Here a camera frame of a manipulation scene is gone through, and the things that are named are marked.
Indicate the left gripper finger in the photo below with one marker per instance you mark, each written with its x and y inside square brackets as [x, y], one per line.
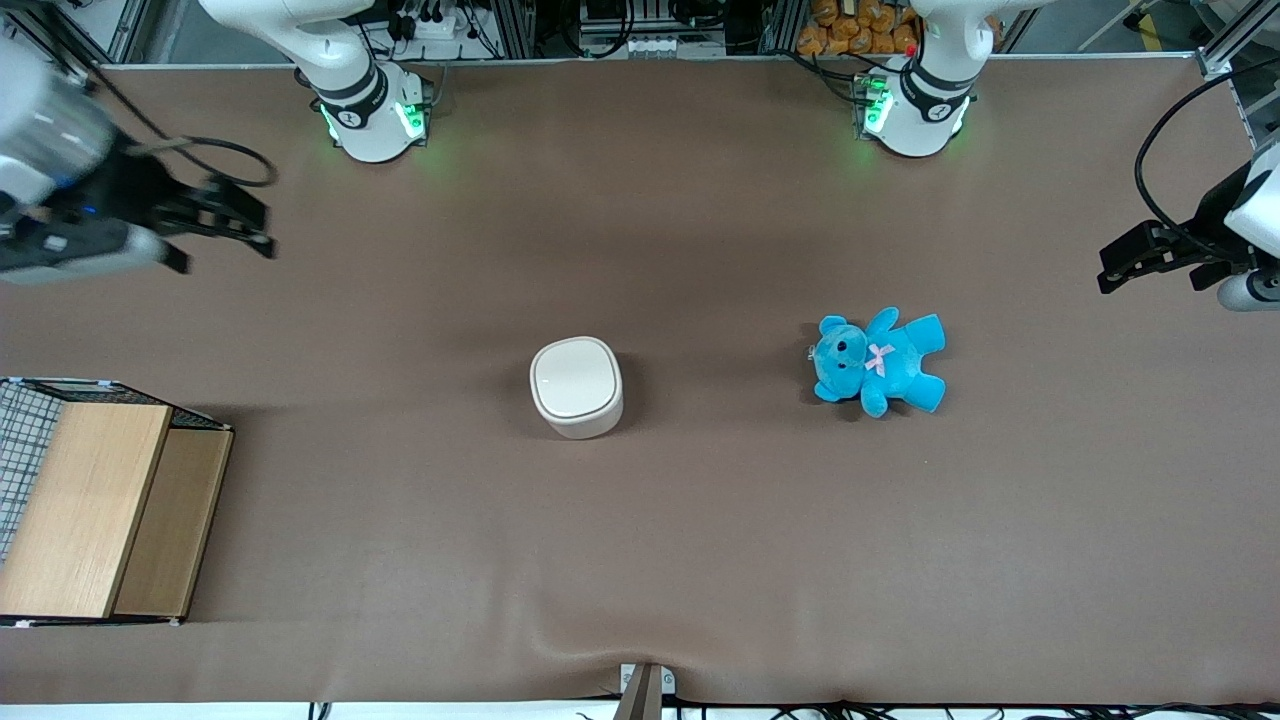
[1135, 243]
[1125, 277]

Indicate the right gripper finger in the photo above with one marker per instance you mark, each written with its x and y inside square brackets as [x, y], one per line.
[245, 240]
[240, 205]

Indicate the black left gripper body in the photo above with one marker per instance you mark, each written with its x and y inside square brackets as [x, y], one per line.
[1207, 222]

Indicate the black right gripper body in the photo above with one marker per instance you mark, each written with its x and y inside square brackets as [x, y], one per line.
[128, 186]

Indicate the small white trash can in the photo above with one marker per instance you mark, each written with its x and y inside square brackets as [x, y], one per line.
[575, 385]

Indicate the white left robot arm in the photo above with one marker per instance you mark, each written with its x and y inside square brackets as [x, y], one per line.
[920, 100]

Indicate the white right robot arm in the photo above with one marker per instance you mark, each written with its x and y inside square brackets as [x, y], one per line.
[365, 110]

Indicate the blue teddy bear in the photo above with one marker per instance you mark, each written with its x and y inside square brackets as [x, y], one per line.
[885, 360]

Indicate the white power strip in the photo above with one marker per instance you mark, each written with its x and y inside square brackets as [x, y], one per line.
[430, 25]

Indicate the grey electronics box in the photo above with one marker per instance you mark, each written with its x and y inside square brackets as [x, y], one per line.
[650, 25]

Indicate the brown table mat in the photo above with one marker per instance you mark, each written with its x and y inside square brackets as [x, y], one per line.
[700, 540]

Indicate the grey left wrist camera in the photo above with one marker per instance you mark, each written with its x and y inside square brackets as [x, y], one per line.
[1250, 290]

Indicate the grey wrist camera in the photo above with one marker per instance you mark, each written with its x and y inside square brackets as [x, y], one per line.
[1250, 290]
[70, 250]

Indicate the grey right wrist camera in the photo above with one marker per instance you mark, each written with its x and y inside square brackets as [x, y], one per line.
[70, 250]

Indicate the aluminium frame profile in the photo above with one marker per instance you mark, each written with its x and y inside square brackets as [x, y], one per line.
[70, 25]
[1235, 40]

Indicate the metal table clamp bracket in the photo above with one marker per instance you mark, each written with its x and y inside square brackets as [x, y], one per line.
[645, 690]

